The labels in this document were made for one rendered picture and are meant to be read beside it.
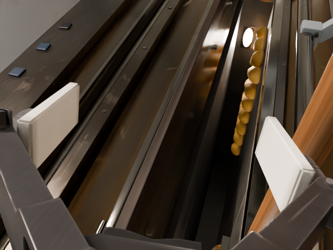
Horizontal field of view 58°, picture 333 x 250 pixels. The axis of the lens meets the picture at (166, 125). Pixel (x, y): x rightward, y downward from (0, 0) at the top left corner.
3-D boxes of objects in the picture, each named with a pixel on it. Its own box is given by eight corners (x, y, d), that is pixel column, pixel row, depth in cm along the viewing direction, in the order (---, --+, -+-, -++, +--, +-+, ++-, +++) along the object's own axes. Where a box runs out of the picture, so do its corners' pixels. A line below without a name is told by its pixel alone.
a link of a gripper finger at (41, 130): (32, 176, 15) (17, 173, 15) (78, 123, 22) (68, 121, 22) (30, 122, 14) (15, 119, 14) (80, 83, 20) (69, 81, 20)
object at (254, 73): (238, 158, 174) (228, 156, 175) (248, 104, 205) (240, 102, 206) (261, 75, 130) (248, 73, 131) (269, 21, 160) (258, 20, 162)
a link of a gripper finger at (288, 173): (301, 168, 14) (317, 171, 14) (265, 115, 20) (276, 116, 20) (282, 218, 15) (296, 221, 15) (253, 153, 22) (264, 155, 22)
